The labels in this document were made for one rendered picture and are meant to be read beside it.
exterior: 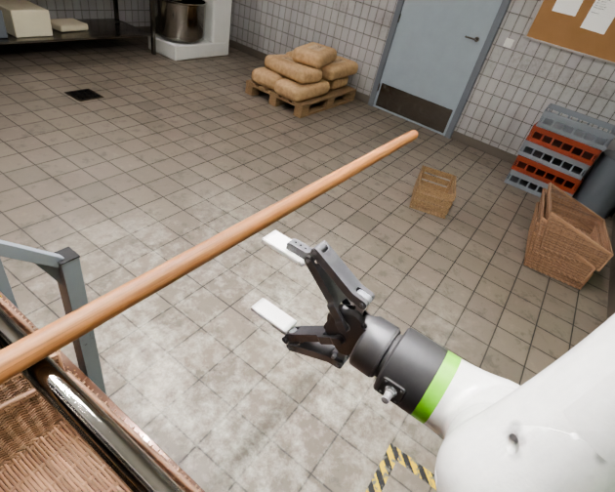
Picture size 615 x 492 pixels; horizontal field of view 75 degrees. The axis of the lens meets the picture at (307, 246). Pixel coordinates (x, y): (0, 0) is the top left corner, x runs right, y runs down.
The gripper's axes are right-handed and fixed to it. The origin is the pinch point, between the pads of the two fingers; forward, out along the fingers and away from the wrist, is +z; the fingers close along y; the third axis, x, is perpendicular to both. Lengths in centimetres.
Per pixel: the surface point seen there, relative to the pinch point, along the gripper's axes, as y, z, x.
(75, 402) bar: 1.4, 2.2, -27.9
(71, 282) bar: 30, 46, -7
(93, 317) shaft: -1.3, 8.5, -21.5
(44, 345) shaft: -1.3, 8.6, -26.9
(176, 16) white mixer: 66, 403, 329
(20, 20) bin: 77, 438, 172
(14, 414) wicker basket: 47, 37, -27
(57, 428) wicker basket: 60, 36, -21
